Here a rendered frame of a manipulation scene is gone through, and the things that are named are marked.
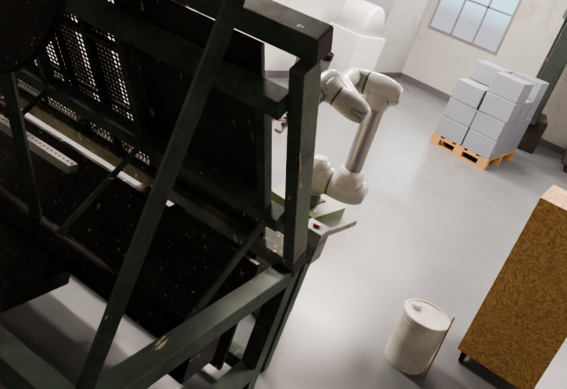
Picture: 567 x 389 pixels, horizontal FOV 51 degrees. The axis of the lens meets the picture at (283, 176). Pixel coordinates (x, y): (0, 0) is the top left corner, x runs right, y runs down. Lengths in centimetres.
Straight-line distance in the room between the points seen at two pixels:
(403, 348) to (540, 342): 83
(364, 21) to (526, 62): 385
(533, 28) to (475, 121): 366
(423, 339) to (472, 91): 540
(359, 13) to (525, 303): 614
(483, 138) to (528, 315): 492
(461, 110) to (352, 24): 207
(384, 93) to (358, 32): 607
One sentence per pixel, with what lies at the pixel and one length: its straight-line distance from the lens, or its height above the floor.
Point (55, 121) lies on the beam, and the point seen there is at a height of 83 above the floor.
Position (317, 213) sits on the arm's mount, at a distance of 339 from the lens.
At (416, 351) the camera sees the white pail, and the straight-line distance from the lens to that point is 384.
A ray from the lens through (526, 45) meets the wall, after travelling 1197.
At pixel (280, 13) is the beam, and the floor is 194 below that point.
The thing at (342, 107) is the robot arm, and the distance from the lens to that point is 265.
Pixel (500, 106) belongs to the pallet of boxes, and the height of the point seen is 88.
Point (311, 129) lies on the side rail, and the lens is 217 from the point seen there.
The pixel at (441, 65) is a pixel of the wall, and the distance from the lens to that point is 1249.
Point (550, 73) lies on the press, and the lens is 1057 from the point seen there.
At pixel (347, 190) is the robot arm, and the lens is 335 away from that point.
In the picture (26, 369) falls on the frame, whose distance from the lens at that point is 205.
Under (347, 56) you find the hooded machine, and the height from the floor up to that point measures 66.
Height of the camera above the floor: 223
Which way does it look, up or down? 22 degrees down
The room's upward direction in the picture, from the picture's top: 19 degrees clockwise
